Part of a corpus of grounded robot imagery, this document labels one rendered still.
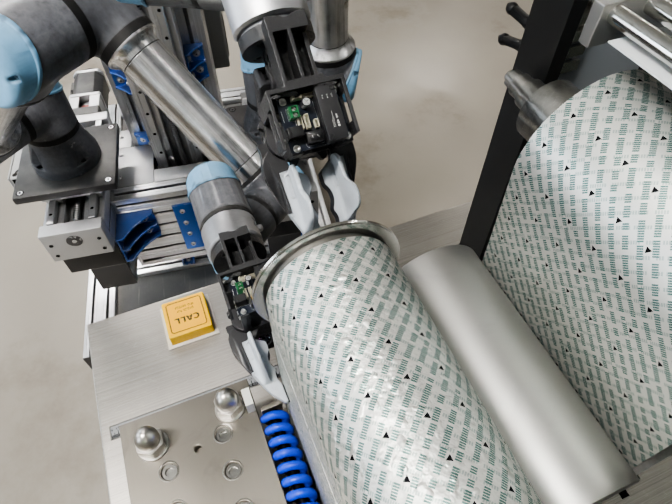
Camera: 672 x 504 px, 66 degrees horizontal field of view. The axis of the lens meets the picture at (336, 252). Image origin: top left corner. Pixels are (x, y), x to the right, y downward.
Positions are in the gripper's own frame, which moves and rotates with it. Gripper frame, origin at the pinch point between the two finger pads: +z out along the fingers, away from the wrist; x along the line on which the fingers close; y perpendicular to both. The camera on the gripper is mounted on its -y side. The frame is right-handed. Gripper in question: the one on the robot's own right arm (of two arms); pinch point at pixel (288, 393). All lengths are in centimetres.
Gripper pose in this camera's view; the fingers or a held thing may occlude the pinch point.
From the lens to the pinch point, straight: 60.6
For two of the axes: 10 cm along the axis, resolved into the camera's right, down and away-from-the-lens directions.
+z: 3.8, 7.3, -5.6
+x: 9.2, -3.0, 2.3
